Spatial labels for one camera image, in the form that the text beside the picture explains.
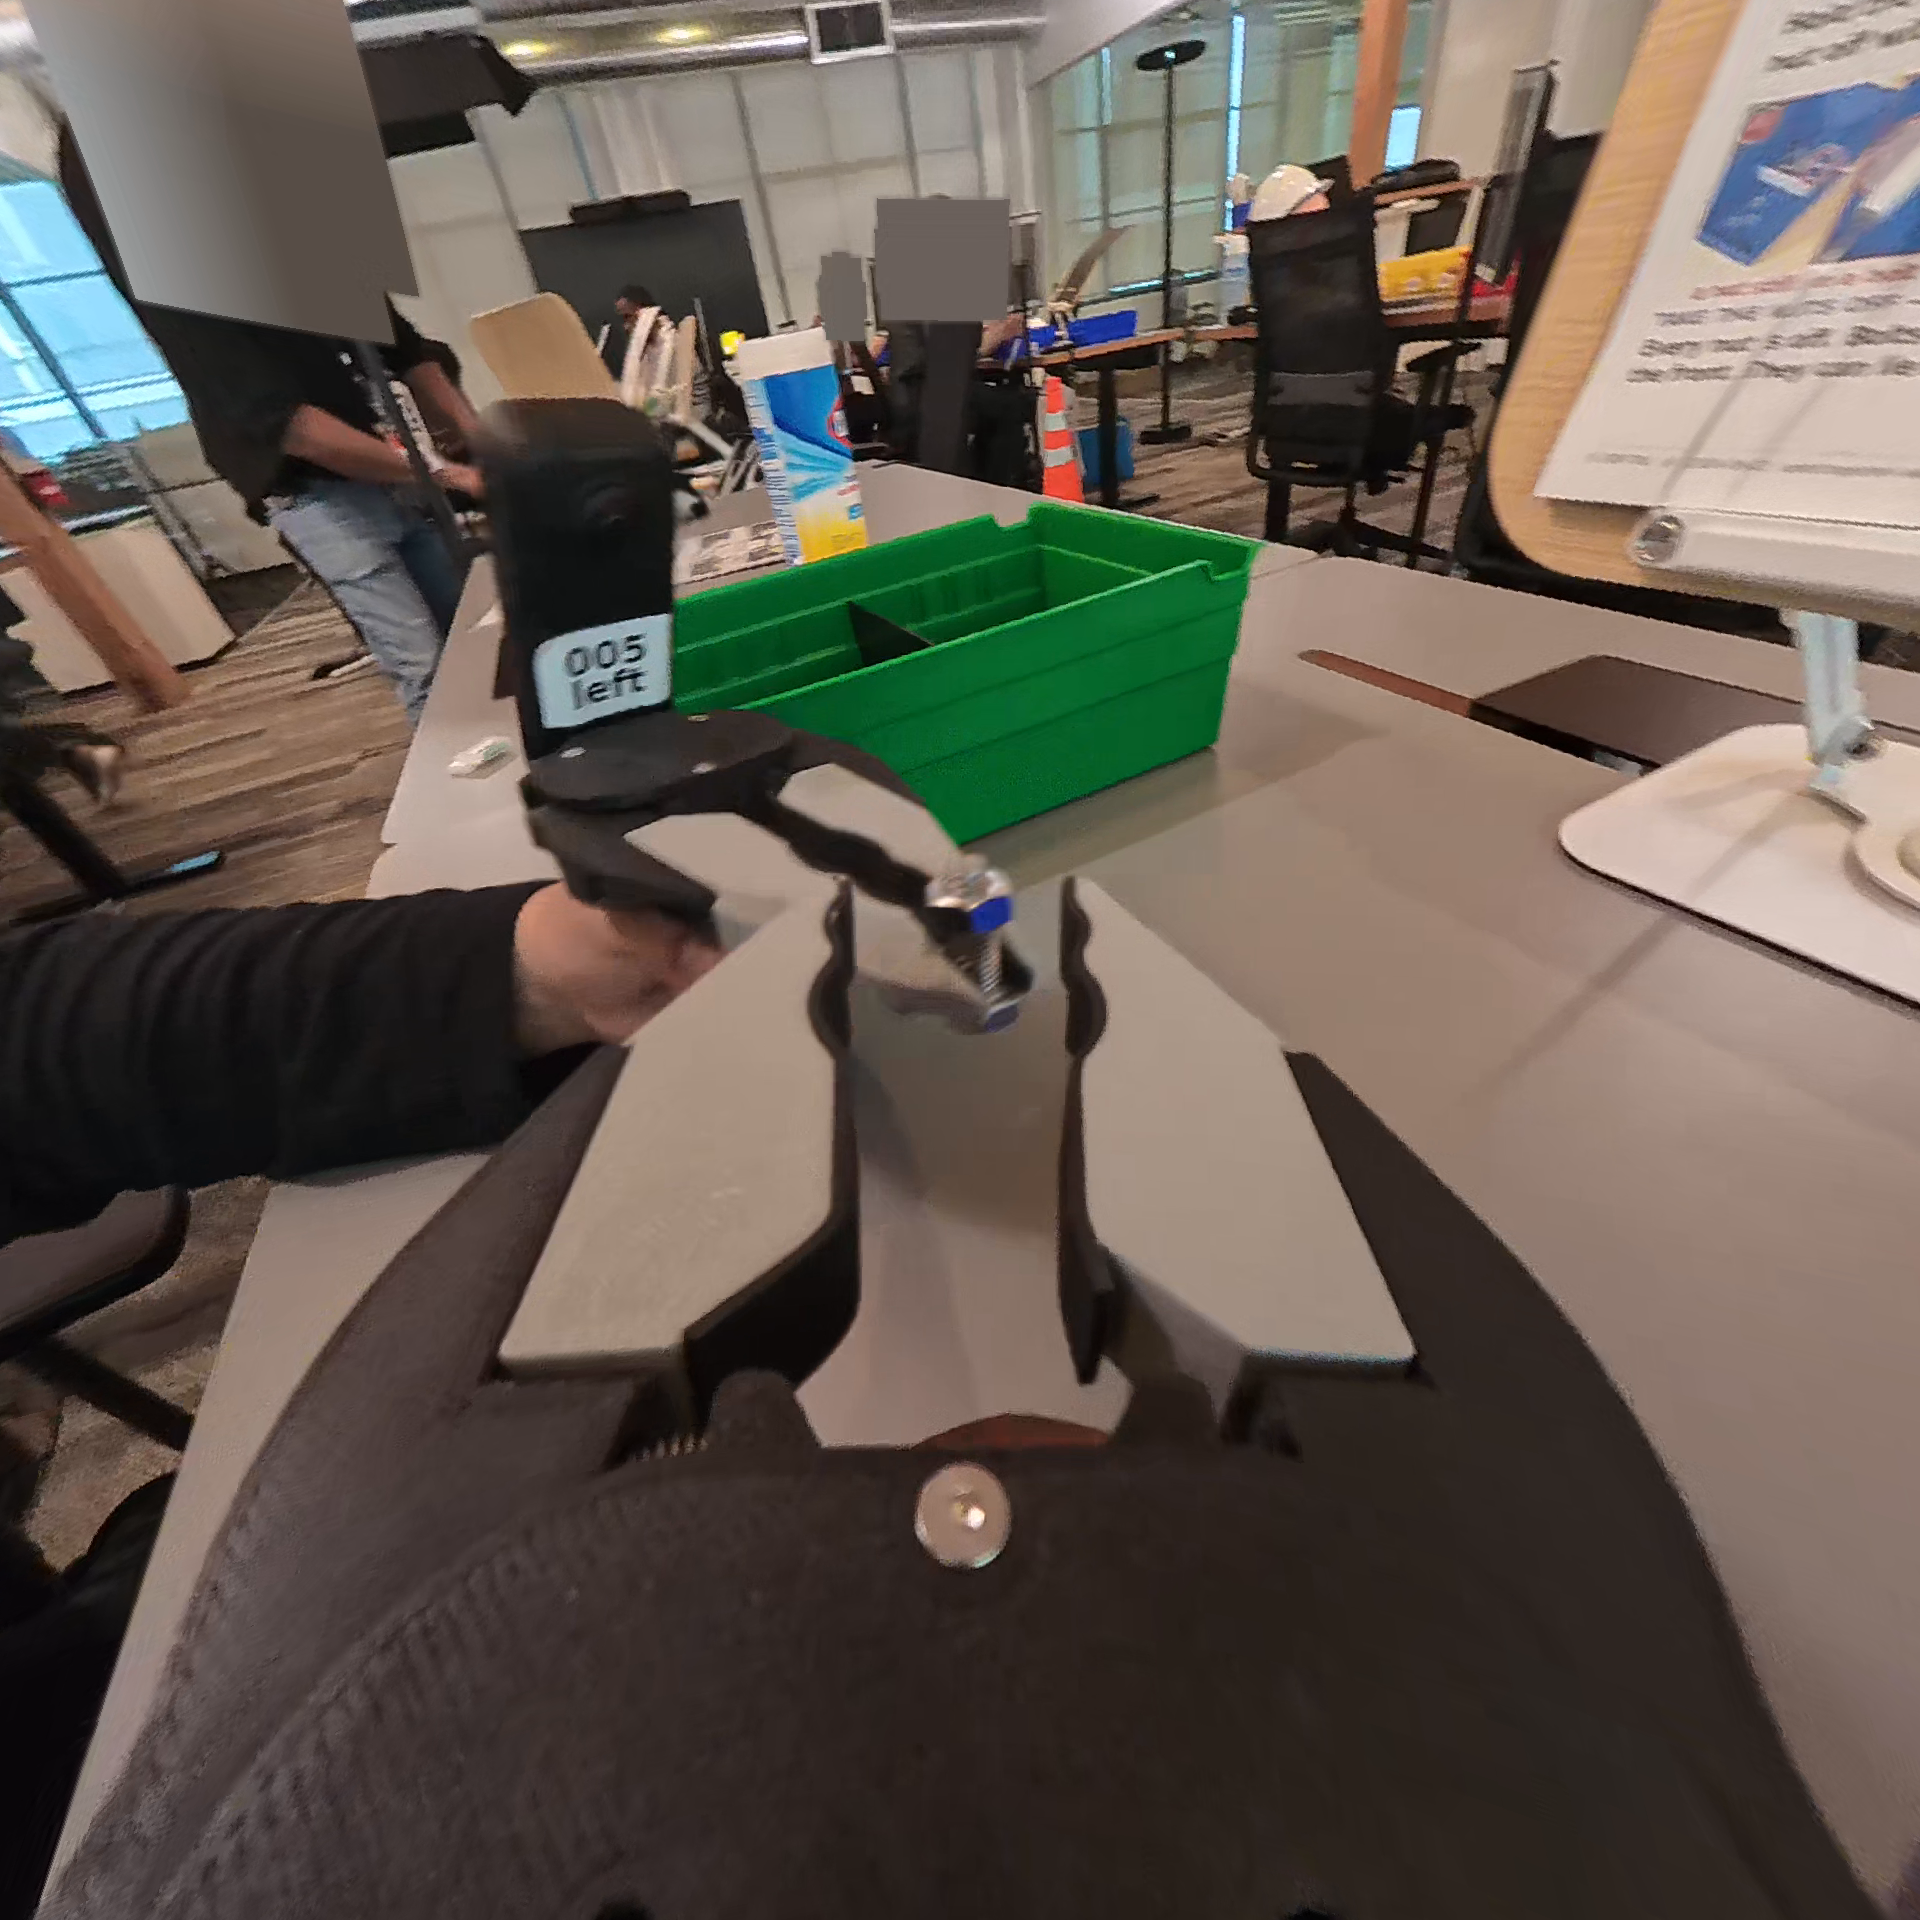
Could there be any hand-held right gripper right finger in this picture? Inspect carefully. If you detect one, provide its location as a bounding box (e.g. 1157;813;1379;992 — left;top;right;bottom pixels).
1056;875;1417;1426

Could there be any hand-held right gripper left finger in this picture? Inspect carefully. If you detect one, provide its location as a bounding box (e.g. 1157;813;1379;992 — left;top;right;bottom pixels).
498;882;867;1403

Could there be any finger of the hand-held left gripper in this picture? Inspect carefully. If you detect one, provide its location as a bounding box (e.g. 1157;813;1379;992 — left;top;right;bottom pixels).
648;813;1038;1037
736;731;969;911

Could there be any silver hex bolt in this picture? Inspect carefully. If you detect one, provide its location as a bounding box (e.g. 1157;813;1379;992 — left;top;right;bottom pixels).
921;858;1020;1004

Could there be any green plastic bin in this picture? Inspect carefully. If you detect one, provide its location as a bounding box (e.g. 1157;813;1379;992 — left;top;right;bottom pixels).
672;503;1261;847

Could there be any person's left forearm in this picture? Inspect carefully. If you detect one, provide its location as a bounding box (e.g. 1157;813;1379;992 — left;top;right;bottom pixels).
0;884;558;1248

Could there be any person's left hand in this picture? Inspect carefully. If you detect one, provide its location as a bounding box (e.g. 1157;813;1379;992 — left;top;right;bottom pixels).
512;884;722;1051

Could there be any printed paper sheet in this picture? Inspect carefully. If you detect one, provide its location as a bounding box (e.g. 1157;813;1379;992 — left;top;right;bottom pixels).
667;516;798;589

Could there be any tan wooden board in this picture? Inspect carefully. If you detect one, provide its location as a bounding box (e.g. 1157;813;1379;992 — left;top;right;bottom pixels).
470;292;618;407

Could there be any disinfecting wipes canister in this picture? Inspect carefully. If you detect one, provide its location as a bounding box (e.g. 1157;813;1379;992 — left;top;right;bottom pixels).
732;328;874;570

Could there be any dark chair seat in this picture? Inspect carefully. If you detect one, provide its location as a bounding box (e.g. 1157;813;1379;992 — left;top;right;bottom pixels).
0;1184;197;1449

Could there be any black office chair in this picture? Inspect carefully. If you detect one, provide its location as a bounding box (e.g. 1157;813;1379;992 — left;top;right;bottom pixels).
1242;188;1480;564

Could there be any black floor lamp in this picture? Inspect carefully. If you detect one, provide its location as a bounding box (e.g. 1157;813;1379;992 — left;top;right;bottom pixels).
1132;42;1210;444

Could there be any person's dark clothing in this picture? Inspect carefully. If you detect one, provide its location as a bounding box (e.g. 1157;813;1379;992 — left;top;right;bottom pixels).
0;1464;174;1920

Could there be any wooden book stand white base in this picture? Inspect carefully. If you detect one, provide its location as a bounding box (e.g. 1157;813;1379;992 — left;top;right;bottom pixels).
1485;0;1920;1009

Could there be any printed instruction sheet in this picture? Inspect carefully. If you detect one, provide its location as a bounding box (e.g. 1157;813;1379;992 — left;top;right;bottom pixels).
1533;0;1920;519

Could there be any black wall screen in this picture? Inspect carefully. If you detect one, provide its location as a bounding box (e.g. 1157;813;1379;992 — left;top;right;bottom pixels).
517;195;771;346

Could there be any wooden post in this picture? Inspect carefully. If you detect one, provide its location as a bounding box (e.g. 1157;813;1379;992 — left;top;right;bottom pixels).
0;450;190;713

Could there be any dark desk cable flap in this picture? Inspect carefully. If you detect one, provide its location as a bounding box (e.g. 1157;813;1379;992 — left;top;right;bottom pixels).
1296;648;1846;771

